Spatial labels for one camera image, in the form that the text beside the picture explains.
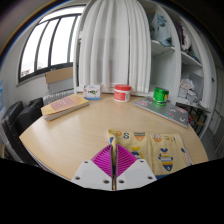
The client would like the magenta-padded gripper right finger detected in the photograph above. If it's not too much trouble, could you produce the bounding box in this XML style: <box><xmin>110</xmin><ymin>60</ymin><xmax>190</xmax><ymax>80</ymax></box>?
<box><xmin>115</xmin><ymin>143</ymin><xmax>158</xmax><ymax>191</ymax></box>

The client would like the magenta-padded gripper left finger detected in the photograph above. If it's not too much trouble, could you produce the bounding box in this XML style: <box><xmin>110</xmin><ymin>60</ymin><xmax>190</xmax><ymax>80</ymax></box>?
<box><xmin>71</xmin><ymin>144</ymin><xmax>114</xmax><ymax>192</ymax></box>

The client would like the yellow printed towel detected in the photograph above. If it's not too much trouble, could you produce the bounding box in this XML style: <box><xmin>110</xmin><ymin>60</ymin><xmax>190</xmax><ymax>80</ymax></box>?
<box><xmin>105</xmin><ymin>128</ymin><xmax>194</xmax><ymax>178</ymax></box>

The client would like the grey sticker-covered laptop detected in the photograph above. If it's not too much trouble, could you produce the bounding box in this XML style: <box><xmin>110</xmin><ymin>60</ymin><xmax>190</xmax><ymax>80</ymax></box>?
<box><xmin>132</xmin><ymin>96</ymin><xmax>190</xmax><ymax>129</ymax></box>

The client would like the yellow and pink book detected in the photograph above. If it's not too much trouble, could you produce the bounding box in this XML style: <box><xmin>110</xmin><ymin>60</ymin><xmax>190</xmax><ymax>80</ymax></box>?
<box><xmin>40</xmin><ymin>93</ymin><xmax>90</xmax><ymax>122</ymax></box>

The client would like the small white printed box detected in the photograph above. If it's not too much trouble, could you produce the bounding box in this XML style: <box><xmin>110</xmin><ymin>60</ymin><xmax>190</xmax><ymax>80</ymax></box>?
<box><xmin>82</xmin><ymin>84</ymin><xmax>102</xmax><ymax>101</ymax></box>

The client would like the white jar with red lid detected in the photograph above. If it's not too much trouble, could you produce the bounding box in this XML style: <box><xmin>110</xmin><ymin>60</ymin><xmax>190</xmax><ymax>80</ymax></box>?
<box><xmin>113</xmin><ymin>83</ymin><xmax>132</xmax><ymax>103</ymax></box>

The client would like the green jar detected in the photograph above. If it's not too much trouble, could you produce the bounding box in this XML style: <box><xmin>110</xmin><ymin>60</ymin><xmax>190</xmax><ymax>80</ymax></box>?
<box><xmin>152</xmin><ymin>86</ymin><xmax>170</xmax><ymax>107</ymax></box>

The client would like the white radiator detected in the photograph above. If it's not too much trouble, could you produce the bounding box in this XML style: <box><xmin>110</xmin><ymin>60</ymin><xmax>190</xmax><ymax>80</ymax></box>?
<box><xmin>42</xmin><ymin>88</ymin><xmax>75</xmax><ymax>107</ymax></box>

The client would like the black office chair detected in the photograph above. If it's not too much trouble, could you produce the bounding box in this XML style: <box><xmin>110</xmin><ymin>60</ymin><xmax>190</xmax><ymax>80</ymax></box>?
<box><xmin>0</xmin><ymin>97</ymin><xmax>45</xmax><ymax>167</ymax></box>

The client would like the cardboard box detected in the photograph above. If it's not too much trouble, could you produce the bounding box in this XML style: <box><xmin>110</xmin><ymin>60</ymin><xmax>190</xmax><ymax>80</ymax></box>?
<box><xmin>44</xmin><ymin>66</ymin><xmax>75</xmax><ymax>95</ymax></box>

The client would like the white shelf unit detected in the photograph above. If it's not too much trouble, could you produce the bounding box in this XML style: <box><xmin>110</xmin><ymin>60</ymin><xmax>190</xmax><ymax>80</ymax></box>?
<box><xmin>141</xmin><ymin>0</ymin><xmax>218</xmax><ymax>114</ymax></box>

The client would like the white curtain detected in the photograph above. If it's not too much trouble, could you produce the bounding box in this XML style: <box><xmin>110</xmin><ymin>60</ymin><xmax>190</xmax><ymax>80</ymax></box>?
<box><xmin>77</xmin><ymin>0</ymin><xmax>153</xmax><ymax>94</ymax></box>

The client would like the window with dark frame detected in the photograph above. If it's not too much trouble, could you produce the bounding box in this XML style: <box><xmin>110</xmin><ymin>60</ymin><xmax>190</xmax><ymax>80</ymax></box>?
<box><xmin>17</xmin><ymin>5</ymin><xmax>86</xmax><ymax>84</ymax></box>

